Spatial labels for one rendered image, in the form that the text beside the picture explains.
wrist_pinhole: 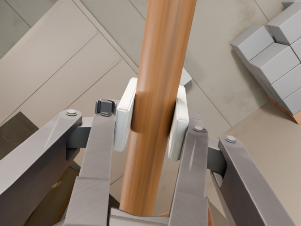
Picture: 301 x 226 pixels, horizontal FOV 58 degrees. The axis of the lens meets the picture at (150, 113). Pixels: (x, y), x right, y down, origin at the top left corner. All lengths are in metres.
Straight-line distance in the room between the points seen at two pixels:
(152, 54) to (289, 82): 3.14
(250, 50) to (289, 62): 0.47
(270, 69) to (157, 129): 3.00
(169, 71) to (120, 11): 3.55
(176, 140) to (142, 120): 0.03
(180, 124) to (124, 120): 0.03
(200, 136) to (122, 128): 0.05
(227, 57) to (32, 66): 2.64
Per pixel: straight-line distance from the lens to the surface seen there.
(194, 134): 0.16
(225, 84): 3.96
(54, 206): 1.87
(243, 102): 4.12
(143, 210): 0.24
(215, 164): 0.16
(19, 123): 2.08
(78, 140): 0.16
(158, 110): 0.19
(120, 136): 0.17
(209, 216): 2.29
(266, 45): 3.49
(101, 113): 0.16
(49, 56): 3.94
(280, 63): 3.20
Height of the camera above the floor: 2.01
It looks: 16 degrees down
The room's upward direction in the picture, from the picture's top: 42 degrees counter-clockwise
